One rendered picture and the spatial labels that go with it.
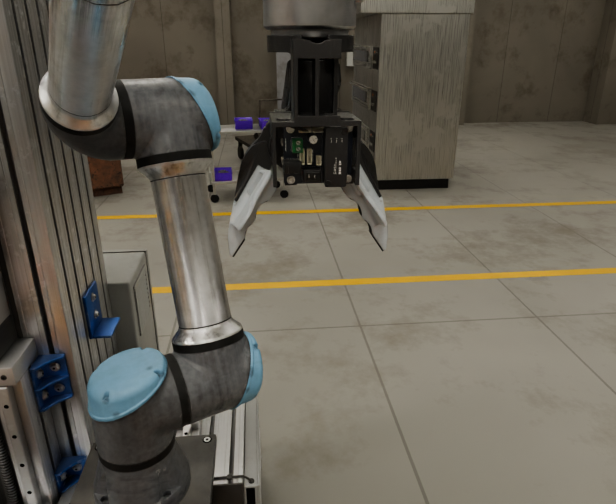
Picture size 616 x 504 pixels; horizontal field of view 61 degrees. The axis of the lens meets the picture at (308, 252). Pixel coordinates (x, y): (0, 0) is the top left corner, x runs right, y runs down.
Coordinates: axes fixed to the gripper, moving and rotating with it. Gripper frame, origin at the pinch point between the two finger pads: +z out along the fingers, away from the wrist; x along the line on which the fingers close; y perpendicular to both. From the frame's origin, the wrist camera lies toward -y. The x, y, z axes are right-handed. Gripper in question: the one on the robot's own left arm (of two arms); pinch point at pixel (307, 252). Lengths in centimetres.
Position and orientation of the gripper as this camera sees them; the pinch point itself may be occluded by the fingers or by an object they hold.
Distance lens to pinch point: 52.0
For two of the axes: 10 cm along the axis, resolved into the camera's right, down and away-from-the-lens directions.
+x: 10.0, -0.4, 0.9
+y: 1.0, 3.7, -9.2
